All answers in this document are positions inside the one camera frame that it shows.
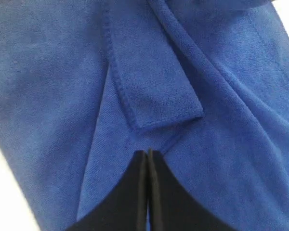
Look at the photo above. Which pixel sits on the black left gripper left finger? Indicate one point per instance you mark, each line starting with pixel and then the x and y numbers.
pixel 125 207

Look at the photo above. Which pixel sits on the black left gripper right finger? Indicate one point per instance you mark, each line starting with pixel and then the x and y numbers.
pixel 171 207

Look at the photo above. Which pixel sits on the blue microfiber towel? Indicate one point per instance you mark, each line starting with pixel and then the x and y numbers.
pixel 202 84

